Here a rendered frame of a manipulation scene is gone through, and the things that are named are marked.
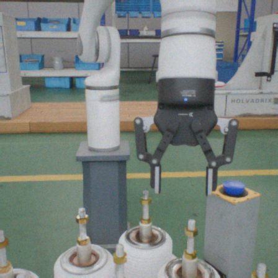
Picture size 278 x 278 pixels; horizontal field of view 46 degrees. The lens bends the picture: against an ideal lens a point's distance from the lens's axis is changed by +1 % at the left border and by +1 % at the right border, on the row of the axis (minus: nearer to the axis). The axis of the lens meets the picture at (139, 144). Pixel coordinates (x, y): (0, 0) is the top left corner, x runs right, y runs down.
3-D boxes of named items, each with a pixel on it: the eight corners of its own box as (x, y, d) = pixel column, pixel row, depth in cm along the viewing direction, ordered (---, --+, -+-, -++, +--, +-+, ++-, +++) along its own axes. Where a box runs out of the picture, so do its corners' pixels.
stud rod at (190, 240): (193, 265, 50) (196, 219, 47) (192, 269, 49) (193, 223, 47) (187, 263, 50) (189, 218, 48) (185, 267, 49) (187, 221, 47)
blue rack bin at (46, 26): (48, 33, 516) (46, 18, 510) (72, 33, 518) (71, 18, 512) (40, 31, 468) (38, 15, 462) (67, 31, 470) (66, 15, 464)
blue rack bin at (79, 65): (77, 68, 533) (77, 54, 528) (101, 68, 536) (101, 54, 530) (74, 70, 486) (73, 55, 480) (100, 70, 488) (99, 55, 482)
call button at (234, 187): (218, 192, 64) (218, 182, 63) (232, 187, 66) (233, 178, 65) (234, 200, 60) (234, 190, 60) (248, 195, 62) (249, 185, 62)
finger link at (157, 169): (161, 164, 46) (161, 190, 47) (156, 164, 47) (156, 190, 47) (160, 167, 44) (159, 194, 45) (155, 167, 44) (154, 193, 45)
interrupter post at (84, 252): (94, 261, 53) (94, 243, 52) (81, 267, 52) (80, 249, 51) (87, 254, 55) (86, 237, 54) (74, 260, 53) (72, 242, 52)
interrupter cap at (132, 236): (149, 256, 54) (149, 252, 54) (115, 240, 59) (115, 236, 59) (174, 236, 60) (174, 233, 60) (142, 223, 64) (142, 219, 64)
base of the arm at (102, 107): (89, 143, 100) (86, 86, 95) (120, 143, 100) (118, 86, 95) (86, 152, 91) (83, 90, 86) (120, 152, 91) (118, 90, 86)
